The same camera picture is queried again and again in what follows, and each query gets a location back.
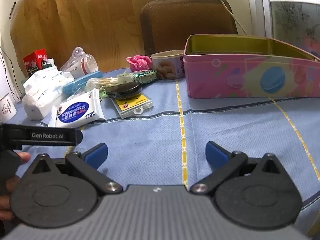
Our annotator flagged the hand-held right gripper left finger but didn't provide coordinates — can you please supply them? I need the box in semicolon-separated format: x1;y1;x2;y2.
31;142;123;195

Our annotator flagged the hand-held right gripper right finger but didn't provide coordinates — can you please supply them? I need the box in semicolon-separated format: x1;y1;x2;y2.
189;141;284;195

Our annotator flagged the pink tin box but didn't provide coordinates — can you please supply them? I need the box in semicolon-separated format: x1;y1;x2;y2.
183;34;320;99

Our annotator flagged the pink knitted scrubber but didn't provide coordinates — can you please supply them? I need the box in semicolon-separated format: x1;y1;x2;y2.
126;55;153;72

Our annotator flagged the person's left hand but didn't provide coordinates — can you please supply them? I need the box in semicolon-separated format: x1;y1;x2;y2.
0;152;31;222

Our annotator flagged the white blue wet wipes pack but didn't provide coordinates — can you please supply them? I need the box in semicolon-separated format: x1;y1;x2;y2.
48;88;105;128

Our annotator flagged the white mug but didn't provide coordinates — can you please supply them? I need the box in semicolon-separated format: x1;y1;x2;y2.
0;94;17;123

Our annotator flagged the blue plastic case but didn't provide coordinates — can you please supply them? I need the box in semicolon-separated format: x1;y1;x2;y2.
62;70;104;96

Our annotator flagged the blue tablecloth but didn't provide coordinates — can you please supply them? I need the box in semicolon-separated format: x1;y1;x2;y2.
15;67;320;235

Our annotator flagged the cotton swab pack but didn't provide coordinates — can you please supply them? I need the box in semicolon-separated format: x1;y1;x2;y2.
85;77;119;92

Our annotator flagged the yellow card in clear case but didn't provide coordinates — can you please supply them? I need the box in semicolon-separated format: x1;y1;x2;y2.
110;92;153;119

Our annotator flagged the black round case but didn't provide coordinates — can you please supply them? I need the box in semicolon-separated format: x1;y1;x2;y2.
105;81;142;100

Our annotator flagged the clear plastic bag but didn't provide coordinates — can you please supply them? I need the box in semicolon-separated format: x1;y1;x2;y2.
59;47;98;77

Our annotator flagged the red carton box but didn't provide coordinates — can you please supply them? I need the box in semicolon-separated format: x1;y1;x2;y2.
23;49;48;78

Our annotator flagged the white green bottle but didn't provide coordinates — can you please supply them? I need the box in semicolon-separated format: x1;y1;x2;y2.
42;58;56;70

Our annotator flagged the green patterned packet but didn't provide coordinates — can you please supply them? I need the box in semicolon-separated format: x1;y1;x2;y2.
117;70;158;85

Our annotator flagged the round plastic snack tub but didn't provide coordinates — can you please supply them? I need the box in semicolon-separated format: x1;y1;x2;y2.
151;50;185;80

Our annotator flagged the wooden board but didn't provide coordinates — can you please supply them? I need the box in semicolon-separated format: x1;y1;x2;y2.
9;0;157;73

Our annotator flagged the brown chair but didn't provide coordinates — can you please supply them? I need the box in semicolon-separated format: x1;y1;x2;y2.
139;0;238;57

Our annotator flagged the white cable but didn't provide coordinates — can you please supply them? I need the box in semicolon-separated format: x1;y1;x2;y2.
205;0;248;35

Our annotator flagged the metal window frame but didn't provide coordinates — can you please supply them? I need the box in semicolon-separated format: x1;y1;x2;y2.
245;0;320;62

